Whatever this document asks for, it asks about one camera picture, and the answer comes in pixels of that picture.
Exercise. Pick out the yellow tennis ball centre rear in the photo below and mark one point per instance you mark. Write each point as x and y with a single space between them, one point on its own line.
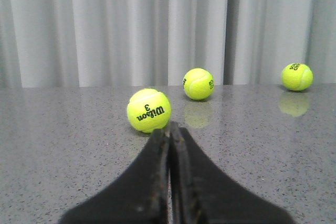
297 76

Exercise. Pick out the yellow tennis ball left rear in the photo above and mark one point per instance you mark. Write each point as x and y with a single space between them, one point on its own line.
198 84

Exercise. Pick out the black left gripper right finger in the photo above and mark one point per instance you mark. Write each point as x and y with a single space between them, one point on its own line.
202 193

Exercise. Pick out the white pleated curtain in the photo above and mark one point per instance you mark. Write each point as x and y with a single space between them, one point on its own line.
96 43

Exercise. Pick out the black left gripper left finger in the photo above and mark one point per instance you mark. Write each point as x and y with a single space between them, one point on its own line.
139 195

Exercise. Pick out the Wilson 3 tennis ball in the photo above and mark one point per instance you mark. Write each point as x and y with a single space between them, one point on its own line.
148 109

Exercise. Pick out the yellow tennis ball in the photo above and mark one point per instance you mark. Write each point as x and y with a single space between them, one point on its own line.
297 76
198 84

